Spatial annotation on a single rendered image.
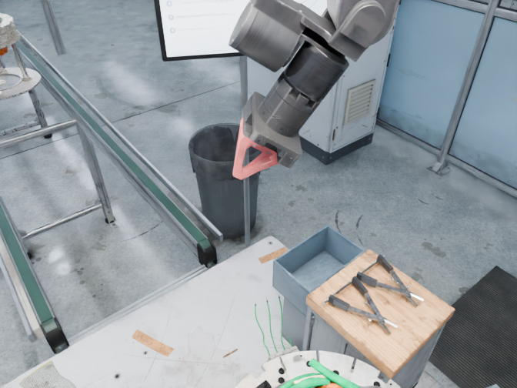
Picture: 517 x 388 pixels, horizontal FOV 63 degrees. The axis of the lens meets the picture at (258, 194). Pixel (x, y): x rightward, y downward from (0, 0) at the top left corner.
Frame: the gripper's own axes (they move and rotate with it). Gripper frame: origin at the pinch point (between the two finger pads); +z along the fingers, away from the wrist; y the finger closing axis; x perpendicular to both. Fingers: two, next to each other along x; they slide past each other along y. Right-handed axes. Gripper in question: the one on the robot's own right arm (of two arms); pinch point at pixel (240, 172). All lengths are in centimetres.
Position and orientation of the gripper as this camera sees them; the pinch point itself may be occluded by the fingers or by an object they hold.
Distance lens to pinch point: 57.1
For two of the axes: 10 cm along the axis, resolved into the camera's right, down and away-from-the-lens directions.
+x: 8.5, 3.9, 3.5
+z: -5.2, 6.6, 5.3
